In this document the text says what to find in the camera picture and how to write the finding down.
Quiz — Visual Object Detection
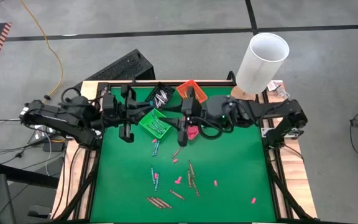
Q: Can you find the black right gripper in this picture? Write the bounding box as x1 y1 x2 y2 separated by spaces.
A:
158 86 205 147

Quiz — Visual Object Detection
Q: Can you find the orange plastic basket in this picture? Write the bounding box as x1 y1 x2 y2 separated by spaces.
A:
176 79 209 105

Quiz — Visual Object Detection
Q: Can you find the red plastic basket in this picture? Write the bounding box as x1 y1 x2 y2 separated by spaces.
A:
185 123 201 141

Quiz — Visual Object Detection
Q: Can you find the clear plastic bag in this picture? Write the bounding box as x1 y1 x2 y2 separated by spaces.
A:
273 88 291 100

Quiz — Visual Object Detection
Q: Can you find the black perforated computer case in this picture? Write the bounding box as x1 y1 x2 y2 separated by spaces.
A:
73 49 156 96

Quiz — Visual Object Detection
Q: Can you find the black plastic basket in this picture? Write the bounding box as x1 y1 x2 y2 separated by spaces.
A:
144 82 176 112

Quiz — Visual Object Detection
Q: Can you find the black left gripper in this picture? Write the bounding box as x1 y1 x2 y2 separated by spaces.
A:
116 85 155 143

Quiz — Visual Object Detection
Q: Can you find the green plastic basket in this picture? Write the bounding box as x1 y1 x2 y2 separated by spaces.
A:
138 108 172 140

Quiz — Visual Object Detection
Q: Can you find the black metal table frame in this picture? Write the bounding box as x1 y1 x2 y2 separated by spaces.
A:
50 79 319 224

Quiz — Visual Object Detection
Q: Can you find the yellow cable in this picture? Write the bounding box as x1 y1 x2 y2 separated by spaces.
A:
19 0 65 102

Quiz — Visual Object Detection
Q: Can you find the green table mat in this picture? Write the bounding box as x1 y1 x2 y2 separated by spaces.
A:
89 86 277 223

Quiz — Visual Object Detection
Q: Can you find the black floor beam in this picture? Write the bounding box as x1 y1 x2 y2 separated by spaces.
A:
0 161 60 190

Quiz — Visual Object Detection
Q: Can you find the pink white card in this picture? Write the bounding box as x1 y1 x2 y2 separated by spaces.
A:
267 80 284 91

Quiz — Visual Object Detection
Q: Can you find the white shade wooden base lamp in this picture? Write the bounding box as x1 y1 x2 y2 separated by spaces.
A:
230 32 290 102

